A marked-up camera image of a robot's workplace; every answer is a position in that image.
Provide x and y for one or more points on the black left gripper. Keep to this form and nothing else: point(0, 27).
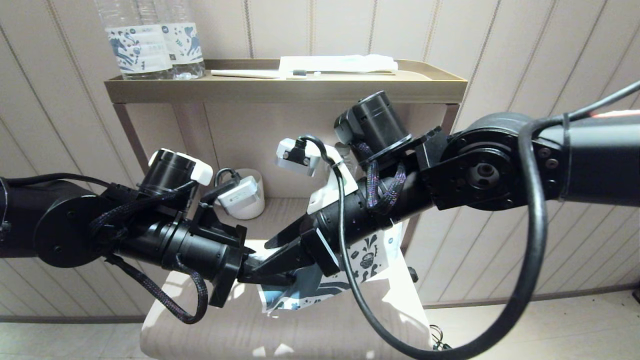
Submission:
point(190, 245)

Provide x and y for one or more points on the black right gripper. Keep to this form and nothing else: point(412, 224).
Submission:
point(380, 210)

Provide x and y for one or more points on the white blue horse pouch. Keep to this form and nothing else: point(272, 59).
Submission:
point(370, 260)

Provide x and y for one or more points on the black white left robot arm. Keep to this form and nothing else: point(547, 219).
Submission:
point(50, 225)

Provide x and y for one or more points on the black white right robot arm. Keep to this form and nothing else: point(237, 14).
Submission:
point(550, 165)

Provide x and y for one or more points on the white ribbed mug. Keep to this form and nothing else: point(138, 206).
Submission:
point(250, 205)

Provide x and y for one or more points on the small black table knob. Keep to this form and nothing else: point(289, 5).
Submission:
point(413, 274)

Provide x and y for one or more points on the brown open shelf cabinet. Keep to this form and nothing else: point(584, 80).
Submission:
point(280, 90)

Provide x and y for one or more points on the white toothbrush dark bristles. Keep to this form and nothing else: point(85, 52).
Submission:
point(250, 74)

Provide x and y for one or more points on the white blue packet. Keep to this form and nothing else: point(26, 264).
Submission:
point(335, 63)

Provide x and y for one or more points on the large water bottle horse label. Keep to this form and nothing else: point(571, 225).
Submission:
point(137, 47)
point(186, 45)

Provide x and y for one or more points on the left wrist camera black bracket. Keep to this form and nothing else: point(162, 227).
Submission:
point(235, 195)

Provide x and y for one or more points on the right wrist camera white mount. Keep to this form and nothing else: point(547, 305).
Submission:
point(320, 170)

